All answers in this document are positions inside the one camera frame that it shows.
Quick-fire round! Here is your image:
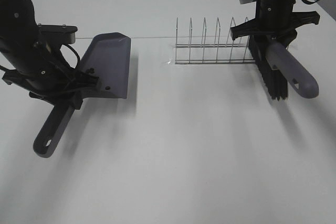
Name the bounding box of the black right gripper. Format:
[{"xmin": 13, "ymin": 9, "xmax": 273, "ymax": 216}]
[{"xmin": 230, "ymin": 0, "xmax": 320, "ymax": 40}]

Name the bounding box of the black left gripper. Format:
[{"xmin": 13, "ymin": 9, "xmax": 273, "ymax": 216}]
[{"xmin": 1, "ymin": 50, "xmax": 99, "ymax": 110}]

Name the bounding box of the pile of coffee beans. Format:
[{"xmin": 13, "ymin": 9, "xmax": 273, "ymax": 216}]
[{"xmin": 85, "ymin": 68, "xmax": 111, "ymax": 92}]

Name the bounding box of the grey plastic dustpan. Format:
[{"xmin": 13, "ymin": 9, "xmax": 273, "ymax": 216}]
[{"xmin": 33, "ymin": 33, "xmax": 131, "ymax": 158}]

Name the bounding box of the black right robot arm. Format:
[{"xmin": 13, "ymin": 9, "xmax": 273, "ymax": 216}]
[{"xmin": 230, "ymin": 0, "xmax": 320, "ymax": 40}]

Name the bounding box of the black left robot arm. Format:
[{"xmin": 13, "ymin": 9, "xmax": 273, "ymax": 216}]
[{"xmin": 1, "ymin": 0, "xmax": 98, "ymax": 110}]

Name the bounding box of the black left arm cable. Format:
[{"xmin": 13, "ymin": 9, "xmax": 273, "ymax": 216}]
[{"xmin": 60, "ymin": 42, "xmax": 81, "ymax": 78}]

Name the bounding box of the metal wire rack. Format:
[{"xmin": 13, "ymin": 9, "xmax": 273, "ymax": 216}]
[{"xmin": 168, "ymin": 18, "xmax": 255, "ymax": 65}]

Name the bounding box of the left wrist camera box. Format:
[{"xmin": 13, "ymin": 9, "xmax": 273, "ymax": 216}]
[{"xmin": 38, "ymin": 24, "xmax": 78, "ymax": 45}]

